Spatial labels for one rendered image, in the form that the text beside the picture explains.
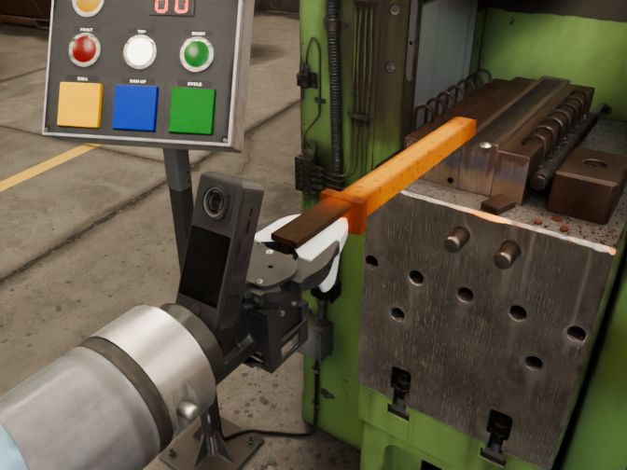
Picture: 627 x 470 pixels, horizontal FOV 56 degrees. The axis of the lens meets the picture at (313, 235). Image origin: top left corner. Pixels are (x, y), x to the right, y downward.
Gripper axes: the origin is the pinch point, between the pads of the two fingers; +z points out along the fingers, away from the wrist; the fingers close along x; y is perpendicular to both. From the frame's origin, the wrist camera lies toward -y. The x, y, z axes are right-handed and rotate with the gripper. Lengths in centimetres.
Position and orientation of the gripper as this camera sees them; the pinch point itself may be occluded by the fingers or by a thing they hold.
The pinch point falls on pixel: (329, 216)
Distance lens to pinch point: 55.9
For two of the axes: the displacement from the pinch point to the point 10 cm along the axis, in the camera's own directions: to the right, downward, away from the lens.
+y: 0.2, 8.6, 5.2
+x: 8.2, 2.9, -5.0
